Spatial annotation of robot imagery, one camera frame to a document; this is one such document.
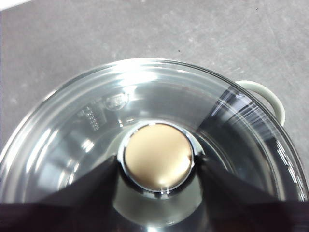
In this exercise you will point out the pale green electric pot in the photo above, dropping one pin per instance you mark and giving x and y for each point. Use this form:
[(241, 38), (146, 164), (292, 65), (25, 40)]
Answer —
[(271, 95)]

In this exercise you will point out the glass lid with green knob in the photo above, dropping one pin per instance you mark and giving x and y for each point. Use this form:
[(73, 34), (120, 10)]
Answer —
[(157, 157)]

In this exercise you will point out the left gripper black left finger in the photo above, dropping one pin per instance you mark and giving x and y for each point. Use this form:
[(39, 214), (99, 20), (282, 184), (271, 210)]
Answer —
[(53, 210)]

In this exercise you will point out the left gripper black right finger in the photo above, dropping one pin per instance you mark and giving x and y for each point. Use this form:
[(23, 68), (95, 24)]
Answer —
[(253, 207)]

